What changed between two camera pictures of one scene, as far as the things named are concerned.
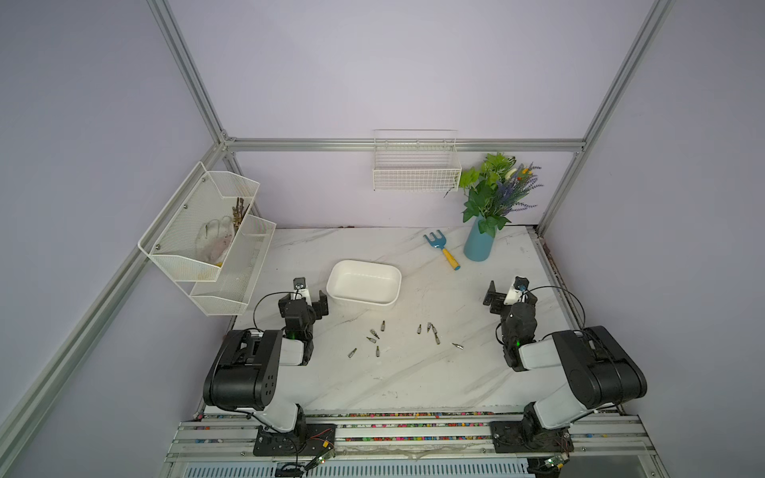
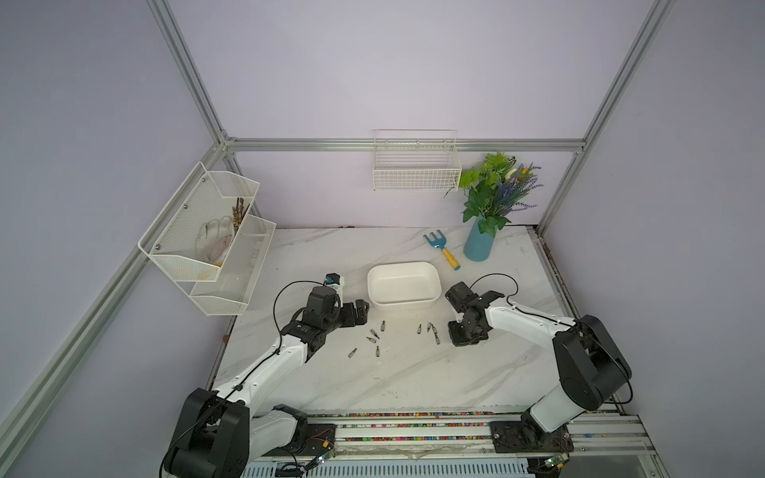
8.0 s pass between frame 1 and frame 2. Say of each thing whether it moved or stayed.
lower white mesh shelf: stayed
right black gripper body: moved
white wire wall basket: stayed
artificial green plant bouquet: stayed
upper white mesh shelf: stayed
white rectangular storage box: moved
